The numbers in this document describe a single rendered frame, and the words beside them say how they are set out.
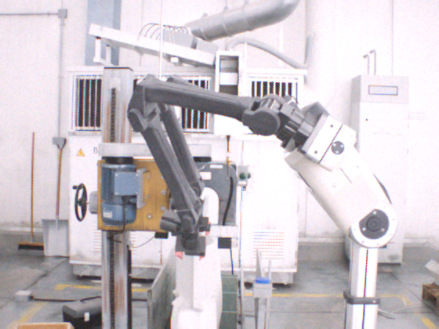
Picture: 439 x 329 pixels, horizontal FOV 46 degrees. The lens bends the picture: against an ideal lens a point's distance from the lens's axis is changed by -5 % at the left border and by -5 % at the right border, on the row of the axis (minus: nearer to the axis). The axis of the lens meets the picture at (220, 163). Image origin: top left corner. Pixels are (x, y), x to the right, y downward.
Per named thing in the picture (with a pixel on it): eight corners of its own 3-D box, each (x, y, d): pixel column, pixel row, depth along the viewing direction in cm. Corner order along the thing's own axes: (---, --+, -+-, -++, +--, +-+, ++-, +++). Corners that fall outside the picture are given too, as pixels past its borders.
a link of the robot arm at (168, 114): (162, 92, 202) (170, 88, 212) (149, 98, 204) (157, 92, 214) (202, 197, 212) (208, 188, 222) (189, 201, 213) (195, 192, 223)
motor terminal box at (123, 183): (139, 201, 216) (139, 172, 215) (114, 201, 212) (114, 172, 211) (134, 199, 223) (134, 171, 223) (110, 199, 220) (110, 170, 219)
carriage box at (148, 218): (168, 233, 239) (169, 161, 238) (94, 229, 240) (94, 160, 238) (174, 224, 264) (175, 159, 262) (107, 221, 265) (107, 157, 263)
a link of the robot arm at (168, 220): (191, 219, 169) (201, 203, 176) (157, 208, 172) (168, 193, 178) (189, 246, 176) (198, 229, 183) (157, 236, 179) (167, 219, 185)
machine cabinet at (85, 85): (299, 290, 512) (306, 69, 501) (65, 280, 518) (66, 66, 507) (288, 262, 627) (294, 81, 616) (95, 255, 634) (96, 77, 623)
